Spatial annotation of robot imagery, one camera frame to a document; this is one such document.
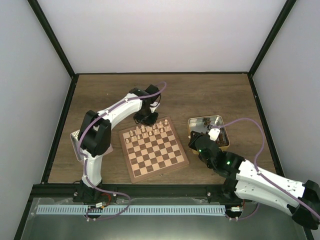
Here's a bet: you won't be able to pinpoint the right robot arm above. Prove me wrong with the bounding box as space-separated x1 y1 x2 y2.
188 131 320 230

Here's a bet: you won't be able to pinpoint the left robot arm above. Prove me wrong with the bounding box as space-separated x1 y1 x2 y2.
70 84 164 203

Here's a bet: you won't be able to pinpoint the pile of dark chess pieces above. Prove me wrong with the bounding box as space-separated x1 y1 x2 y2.
200 115 227 147

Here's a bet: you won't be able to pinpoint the wooden chess board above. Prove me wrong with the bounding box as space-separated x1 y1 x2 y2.
119 117 190 184

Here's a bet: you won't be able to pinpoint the right metal tray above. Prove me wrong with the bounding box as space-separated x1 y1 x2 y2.
187 115 230 151

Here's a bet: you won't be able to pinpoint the metal tray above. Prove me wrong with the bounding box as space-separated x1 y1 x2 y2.
70 130 114 163
187 115 230 151

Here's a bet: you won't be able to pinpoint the left metal tray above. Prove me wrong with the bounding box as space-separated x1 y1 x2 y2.
70 130 114 163

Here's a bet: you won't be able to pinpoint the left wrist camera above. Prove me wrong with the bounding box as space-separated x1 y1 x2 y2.
150 102 160 108

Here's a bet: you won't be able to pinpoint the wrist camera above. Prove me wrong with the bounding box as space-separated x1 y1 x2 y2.
150 102 160 108
206 127 221 142

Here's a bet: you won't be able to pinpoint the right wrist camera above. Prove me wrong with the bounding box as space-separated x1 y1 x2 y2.
206 127 221 142

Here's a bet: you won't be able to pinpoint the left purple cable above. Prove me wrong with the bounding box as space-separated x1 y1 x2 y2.
77 81 168 222

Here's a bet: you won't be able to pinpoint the purple cable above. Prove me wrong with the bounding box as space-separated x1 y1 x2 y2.
217 117 320 221
77 81 168 222

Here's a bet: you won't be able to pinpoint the black front rail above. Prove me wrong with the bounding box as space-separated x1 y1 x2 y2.
30 183 242 204

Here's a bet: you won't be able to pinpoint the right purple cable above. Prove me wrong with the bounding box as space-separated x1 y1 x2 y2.
217 117 320 221

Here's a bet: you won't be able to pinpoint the black frame posts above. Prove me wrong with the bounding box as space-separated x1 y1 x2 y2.
26 0 315 240

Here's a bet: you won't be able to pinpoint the light blue cable duct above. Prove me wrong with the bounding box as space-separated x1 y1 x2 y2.
36 204 226 216

